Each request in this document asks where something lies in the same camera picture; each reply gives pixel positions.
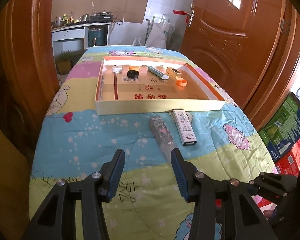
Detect white lighter box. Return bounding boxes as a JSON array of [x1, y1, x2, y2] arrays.
[[172, 109, 197, 146]]

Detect floral patterned lighter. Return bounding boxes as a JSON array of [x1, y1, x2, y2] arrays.
[[149, 116, 177, 165]]

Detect translucent orange bottle cap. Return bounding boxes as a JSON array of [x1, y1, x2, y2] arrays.
[[175, 78, 187, 87]]

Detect white bottle cap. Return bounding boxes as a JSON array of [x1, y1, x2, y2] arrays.
[[112, 66, 123, 73]]

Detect black bottle cap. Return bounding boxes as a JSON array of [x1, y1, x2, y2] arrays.
[[127, 70, 139, 79]]

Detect opaque orange bottle cap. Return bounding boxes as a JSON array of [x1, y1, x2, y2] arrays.
[[129, 66, 140, 71]]

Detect teal lighter with bird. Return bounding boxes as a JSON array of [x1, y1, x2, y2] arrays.
[[147, 66, 169, 80]]

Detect red bottle cap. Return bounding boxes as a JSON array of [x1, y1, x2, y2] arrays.
[[215, 199, 222, 210]]

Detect red beverage carton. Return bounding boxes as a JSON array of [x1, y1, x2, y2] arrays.
[[275, 139, 300, 177]]

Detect green beverage carton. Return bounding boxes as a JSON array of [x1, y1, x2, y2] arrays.
[[258, 92, 300, 161]]

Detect shallow cardboard tray box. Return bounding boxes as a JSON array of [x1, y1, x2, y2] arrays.
[[95, 56, 225, 115]]

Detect potted green plant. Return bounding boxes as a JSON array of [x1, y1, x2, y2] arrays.
[[55, 50, 84, 75]]

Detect wooden door right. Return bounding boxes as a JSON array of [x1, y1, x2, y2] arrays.
[[180, 0, 291, 108]]

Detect kitchen counter cabinet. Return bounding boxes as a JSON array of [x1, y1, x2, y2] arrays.
[[51, 22, 111, 56]]

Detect teal air fryer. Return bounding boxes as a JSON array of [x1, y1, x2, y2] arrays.
[[88, 27, 107, 47]]

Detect white sack bag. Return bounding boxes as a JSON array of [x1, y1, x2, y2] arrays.
[[145, 20, 170, 49]]

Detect black gas stove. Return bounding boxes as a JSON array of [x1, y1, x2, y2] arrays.
[[89, 11, 114, 23]]

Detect wooden door frame left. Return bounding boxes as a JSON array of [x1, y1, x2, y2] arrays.
[[0, 0, 61, 156]]

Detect cardboard wall sheets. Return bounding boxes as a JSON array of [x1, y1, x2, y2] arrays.
[[51, 0, 148, 23]]

